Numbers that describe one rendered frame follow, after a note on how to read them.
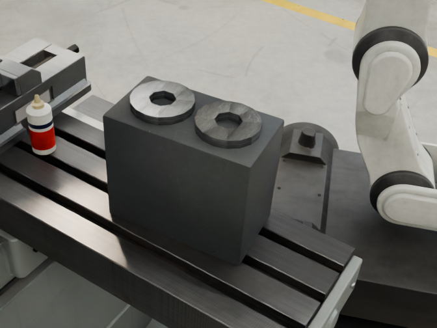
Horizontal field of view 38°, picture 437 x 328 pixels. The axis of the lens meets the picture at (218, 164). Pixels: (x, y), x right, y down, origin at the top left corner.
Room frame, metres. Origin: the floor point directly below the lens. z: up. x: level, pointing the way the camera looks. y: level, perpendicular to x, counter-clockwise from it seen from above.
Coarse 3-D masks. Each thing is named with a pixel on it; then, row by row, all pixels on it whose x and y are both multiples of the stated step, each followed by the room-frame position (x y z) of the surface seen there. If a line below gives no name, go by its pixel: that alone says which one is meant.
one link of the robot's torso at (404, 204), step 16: (432, 144) 1.19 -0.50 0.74; (432, 160) 1.19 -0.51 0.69; (384, 192) 1.04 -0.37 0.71; (400, 192) 1.03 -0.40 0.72; (416, 192) 1.03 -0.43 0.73; (432, 192) 1.03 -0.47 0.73; (384, 208) 1.03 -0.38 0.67; (400, 208) 1.02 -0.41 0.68; (416, 208) 1.02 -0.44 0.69; (432, 208) 1.01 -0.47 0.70; (400, 224) 1.03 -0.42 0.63; (416, 224) 1.02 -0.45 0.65; (432, 224) 1.01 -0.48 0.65
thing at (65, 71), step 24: (24, 48) 1.03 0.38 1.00; (48, 48) 1.05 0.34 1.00; (48, 72) 0.96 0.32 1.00; (72, 72) 0.99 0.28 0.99; (0, 96) 0.87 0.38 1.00; (24, 96) 0.88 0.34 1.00; (48, 96) 0.93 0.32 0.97; (72, 96) 0.97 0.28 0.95; (0, 120) 0.83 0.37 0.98; (24, 120) 0.88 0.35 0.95; (0, 144) 0.81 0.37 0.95
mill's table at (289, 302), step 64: (64, 128) 0.89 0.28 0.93; (0, 192) 0.71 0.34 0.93; (64, 192) 0.72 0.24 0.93; (64, 256) 0.64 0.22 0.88; (128, 256) 0.60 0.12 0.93; (192, 256) 0.61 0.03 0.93; (256, 256) 0.62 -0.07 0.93; (320, 256) 0.63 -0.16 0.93; (192, 320) 0.52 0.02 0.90; (256, 320) 0.51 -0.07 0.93; (320, 320) 0.53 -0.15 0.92
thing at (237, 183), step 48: (144, 96) 0.72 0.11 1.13; (192, 96) 0.72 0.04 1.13; (144, 144) 0.66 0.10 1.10; (192, 144) 0.63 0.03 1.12; (240, 144) 0.63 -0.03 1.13; (144, 192) 0.66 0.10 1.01; (192, 192) 0.63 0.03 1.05; (240, 192) 0.60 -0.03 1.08; (192, 240) 0.63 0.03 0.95; (240, 240) 0.60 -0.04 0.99
